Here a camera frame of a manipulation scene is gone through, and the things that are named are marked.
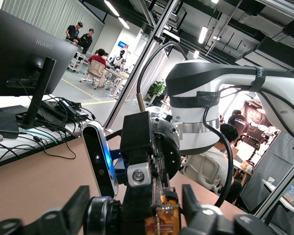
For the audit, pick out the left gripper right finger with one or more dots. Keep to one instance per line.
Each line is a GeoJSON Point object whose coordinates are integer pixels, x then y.
{"type": "Point", "coordinates": [191, 203]}

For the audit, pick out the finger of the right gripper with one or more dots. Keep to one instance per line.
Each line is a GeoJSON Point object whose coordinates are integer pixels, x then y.
{"type": "Point", "coordinates": [160, 166]}
{"type": "Point", "coordinates": [137, 200]}

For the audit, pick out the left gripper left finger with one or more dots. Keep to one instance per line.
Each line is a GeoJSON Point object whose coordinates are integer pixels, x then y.
{"type": "Point", "coordinates": [74, 203]}

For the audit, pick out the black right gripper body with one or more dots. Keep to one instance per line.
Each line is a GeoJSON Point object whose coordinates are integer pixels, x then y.
{"type": "Point", "coordinates": [136, 137]}

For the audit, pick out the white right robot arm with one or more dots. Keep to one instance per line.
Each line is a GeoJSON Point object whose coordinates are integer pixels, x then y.
{"type": "Point", "coordinates": [191, 78]}

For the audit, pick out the white office chair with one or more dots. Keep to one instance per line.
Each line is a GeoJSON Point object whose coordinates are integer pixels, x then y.
{"type": "Point", "coordinates": [201, 169]}

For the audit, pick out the seated person white shirt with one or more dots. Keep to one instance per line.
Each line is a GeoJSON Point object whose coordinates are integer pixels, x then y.
{"type": "Point", "coordinates": [223, 161]}

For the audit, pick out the green potted plant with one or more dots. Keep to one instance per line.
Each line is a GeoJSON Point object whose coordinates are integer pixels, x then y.
{"type": "Point", "coordinates": [158, 88]}

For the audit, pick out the black dock box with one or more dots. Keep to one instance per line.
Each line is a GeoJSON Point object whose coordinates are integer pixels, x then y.
{"type": "Point", "coordinates": [66, 109]}

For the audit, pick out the beige office chair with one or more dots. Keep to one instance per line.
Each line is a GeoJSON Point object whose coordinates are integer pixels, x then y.
{"type": "Point", "coordinates": [96, 71]}

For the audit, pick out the white humanoid robot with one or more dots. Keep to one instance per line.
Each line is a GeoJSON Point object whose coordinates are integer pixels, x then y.
{"type": "Point", "coordinates": [119, 58]}

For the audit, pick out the seated person red shirt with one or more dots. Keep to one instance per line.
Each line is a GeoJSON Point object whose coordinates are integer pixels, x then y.
{"type": "Point", "coordinates": [97, 60]}

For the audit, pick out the white desk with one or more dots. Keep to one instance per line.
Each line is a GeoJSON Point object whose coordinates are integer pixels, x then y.
{"type": "Point", "coordinates": [5, 149]}

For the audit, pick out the person in black t-shirt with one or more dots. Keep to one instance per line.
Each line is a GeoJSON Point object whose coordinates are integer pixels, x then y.
{"type": "Point", "coordinates": [238, 122]}

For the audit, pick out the white rolling cart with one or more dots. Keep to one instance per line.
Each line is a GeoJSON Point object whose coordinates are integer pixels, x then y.
{"type": "Point", "coordinates": [76, 62]}

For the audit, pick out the standing person black jacket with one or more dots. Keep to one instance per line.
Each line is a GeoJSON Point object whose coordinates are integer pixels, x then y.
{"type": "Point", "coordinates": [86, 40]}

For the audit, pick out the ceiling strip light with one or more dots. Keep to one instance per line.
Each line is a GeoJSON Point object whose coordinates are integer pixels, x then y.
{"type": "Point", "coordinates": [123, 23]}
{"type": "Point", "coordinates": [203, 34]}
{"type": "Point", "coordinates": [112, 7]}

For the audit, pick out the standing person black shirt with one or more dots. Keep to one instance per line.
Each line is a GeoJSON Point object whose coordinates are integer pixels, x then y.
{"type": "Point", "coordinates": [73, 31]}

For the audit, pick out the black Huawei monitor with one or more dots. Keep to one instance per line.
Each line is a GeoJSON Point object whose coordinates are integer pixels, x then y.
{"type": "Point", "coordinates": [14, 49]}

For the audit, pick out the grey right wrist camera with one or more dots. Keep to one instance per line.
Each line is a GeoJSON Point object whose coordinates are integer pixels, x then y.
{"type": "Point", "coordinates": [100, 159]}

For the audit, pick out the tall aluminium frame post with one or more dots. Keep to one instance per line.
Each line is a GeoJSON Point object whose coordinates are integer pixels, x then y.
{"type": "Point", "coordinates": [142, 61]}

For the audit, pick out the grey aluminium frame post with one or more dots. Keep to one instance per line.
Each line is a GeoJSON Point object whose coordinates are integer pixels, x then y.
{"type": "Point", "coordinates": [279, 188]}

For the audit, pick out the blue wall sign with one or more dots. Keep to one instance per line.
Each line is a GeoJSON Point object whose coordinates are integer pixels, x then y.
{"type": "Point", "coordinates": [123, 44]}

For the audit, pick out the white overhead camera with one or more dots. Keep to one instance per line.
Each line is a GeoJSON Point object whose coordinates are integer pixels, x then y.
{"type": "Point", "coordinates": [171, 36]}

